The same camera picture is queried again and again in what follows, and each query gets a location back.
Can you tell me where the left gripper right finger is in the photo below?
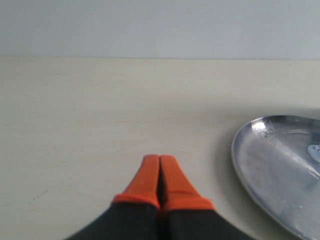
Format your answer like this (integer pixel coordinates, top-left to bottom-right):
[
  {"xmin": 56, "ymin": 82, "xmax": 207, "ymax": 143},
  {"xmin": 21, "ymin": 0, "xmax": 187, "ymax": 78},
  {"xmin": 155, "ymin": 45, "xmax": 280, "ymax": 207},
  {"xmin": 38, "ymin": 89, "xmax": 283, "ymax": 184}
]
[{"xmin": 160, "ymin": 155, "xmax": 252, "ymax": 240}]

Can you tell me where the blue soap blob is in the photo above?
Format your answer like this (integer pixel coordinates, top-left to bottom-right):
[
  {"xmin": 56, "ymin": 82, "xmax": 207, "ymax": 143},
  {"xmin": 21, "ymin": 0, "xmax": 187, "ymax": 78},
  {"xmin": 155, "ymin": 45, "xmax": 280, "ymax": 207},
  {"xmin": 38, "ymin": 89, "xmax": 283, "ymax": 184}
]
[{"xmin": 307, "ymin": 144, "xmax": 320, "ymax": 163}]

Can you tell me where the round steel plate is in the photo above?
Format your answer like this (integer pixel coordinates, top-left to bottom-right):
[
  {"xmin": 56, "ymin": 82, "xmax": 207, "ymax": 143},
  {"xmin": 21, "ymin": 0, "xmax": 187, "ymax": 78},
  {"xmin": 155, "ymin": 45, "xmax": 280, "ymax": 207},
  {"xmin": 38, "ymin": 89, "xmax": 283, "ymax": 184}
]
[{"xmin": 231, "ymin": 115, "xmax": 320, "ymax": 240}]

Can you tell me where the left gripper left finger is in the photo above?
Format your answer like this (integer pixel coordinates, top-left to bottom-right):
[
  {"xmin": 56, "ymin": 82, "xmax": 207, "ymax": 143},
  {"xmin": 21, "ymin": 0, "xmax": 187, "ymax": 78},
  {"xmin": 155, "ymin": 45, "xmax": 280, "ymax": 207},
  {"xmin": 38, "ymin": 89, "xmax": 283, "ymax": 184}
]
[{"xmin": 68, "ymin": 154, "xmax": 160, "ymax": 240}]

